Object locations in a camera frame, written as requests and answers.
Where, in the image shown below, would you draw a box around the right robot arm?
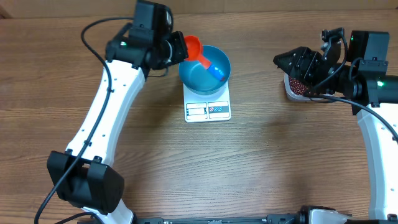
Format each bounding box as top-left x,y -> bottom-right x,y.
273,27 -> 397,223

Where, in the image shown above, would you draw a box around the blue metal bowl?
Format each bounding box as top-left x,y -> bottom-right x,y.
178,45 -> 231,95

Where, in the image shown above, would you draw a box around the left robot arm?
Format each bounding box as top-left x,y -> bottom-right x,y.
47,1 -> 188,223

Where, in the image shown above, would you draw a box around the white digital kitchen scale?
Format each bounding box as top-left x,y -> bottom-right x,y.
183,83 -> 232,123

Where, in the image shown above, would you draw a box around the red adzuki beans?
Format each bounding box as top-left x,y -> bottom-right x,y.
289,77 -> 308,95

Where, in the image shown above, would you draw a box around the red scoop blue handle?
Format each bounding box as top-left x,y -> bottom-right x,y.
184,35 -> 225,82

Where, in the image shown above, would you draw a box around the clear plastic container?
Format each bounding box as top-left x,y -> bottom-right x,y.
284,73 -> 322,102

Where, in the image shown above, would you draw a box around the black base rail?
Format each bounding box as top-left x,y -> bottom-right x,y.
77,205 -> 354,224

